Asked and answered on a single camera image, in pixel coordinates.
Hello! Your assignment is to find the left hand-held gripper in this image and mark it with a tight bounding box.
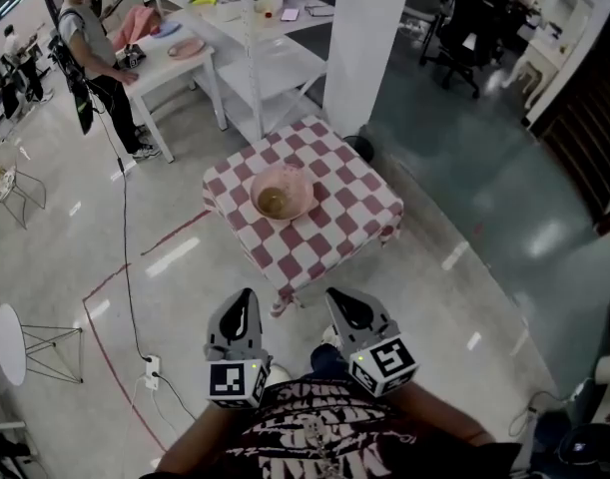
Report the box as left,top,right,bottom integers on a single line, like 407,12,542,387
203,287,274,410

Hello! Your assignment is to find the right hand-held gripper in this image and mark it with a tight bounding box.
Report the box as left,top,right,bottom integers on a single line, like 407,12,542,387
325,287,421,399

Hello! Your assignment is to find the small brown bowl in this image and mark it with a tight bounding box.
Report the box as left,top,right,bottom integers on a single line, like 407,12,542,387
257,186,290,218

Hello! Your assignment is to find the pink plate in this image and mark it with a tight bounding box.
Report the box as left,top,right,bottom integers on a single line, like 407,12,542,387
249,164,314,223

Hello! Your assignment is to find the person's left forearm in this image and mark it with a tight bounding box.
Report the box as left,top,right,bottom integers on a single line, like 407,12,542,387
152,401,246,473

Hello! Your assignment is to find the person's right forearm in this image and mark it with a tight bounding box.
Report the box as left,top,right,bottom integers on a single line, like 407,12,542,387
383,381,495,448

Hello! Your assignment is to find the person's blue jeans leg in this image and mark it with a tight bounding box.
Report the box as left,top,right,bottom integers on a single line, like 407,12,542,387
311,344,346,381

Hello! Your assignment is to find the person's left white shoe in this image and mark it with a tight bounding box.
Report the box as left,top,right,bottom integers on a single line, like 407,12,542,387
264,361,292,386

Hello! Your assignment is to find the white power strip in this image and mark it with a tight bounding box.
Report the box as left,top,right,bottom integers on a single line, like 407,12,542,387
144,353,163,391

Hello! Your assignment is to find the checkered cloth table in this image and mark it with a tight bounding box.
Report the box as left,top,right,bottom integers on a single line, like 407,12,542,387
202,115,405,318

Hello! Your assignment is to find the person's dark printed shirt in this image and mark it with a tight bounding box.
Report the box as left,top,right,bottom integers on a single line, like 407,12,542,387
139,376,523,479

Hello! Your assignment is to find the black round bin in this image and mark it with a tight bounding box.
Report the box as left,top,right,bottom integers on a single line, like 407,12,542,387
341,135,377,165

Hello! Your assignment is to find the white round side table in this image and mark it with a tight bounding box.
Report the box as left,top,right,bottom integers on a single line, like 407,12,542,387
0,302,85,387

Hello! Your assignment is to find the white metal shelf rack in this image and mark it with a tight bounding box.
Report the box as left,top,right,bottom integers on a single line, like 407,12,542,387
154,0,335,142

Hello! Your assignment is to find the white stool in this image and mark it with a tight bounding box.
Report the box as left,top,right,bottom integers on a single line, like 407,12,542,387
0,137,49,232

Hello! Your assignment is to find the white pillar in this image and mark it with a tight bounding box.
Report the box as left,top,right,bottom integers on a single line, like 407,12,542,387
322,0,415,139

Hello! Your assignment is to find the pale pink dish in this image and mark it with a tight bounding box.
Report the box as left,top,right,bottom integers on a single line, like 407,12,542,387
167,37,207,61

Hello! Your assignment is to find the black handheld device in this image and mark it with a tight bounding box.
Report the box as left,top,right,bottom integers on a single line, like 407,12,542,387
115,43,148,70

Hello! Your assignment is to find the black office chair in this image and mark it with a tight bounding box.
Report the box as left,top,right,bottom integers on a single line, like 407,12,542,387
418,0,505,100

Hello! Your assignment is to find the white ornate table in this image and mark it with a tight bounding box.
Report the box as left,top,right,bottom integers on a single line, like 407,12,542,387
501,37,575,110

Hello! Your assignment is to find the pink cloth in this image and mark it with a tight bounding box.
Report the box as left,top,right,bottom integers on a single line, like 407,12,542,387
112,6,162,52

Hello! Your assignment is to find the white storage bin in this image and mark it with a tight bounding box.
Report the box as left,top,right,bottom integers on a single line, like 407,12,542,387
212,0,247,24

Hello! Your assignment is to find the cream container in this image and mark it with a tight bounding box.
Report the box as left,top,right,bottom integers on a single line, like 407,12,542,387
254,0,287,20

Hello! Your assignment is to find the short black floor cable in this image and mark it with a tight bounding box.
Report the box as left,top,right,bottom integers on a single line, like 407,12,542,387
153,370,200,422

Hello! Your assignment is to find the white floor cable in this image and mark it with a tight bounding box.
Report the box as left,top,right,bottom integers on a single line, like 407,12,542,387
128,375,169,441

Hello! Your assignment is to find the long black floor cable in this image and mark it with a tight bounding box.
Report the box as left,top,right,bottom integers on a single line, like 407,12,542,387
92,80,156,364

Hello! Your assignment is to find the white frame rack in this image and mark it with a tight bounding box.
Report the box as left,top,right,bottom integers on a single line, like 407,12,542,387
0,356,39,479

